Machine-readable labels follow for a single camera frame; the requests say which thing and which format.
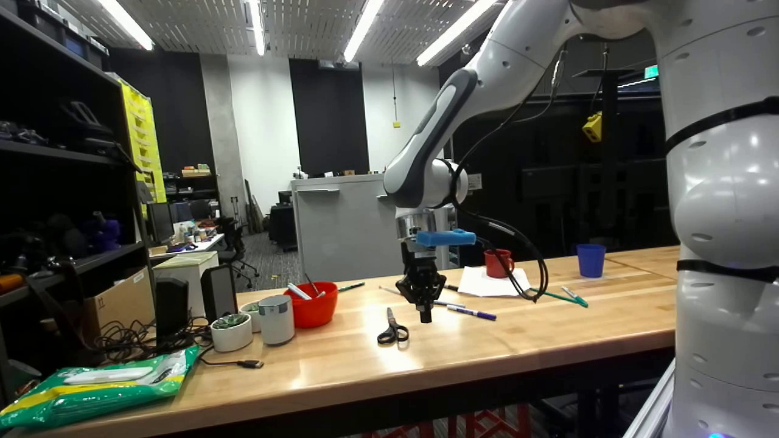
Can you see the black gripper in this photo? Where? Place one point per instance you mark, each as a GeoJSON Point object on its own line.
{"type": "Point", "coordinates": [420, 282]}

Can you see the black usb plug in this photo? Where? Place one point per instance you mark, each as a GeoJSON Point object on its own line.
{"type": "Point", "coordinates": [239, 364]}

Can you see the red mug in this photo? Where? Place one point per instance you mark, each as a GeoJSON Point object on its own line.
{"type": "Point", "coordinates": [501, 260]}

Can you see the small white planter pot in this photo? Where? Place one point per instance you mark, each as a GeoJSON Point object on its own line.
{"type": "Point", "coordinates": [233, 331]}

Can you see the black shelving unit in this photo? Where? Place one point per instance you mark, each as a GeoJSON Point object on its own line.
{"type": "Point", "coordinates": [70, 208]}

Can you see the black scissors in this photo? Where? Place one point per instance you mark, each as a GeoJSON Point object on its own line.
{"type": "Point", "coordinates": [396, 335]}

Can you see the green marker by paper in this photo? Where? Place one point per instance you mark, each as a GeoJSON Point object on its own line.
{"type": "Point", "coordinates": [565, 295]}

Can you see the black speaker box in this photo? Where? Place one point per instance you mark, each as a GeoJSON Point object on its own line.
{"type": "Point", "coordinates": [172, 312]}

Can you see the grey metal cabinet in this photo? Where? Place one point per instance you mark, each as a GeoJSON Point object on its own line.
{"type": "Point", "coordinates": [344, 226]}

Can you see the blue plastic cup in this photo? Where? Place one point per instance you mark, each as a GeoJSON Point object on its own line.
{"type": "Point", "coordinates": [591, 258]}

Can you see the white grey cylinder cup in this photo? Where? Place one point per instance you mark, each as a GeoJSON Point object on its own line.
{"type": "Point", "coordinates": [277, 320]}

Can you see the green wipes packet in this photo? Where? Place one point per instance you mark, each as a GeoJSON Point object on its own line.
{"type": "Point", "coordinates": [73, 394]}

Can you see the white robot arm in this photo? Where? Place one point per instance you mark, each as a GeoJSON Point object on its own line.
{"type": "Point", "coordinates": [720, 172]}

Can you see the white paper sheet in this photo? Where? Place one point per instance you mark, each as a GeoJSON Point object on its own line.
{"type": "Point", "coordinates": [478, 282]}

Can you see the purple cap white marker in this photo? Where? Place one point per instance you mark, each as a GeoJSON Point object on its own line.
{"type": "Point", "coordinates": [469, 312]}

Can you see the red bowl cup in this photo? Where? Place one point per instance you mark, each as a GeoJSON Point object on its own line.
{"type": "Point", "coordinates": [312, 303]}

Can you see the cardboard box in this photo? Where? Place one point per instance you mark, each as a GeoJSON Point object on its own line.
{"type": "Point", "coordinates": [128, 301]}

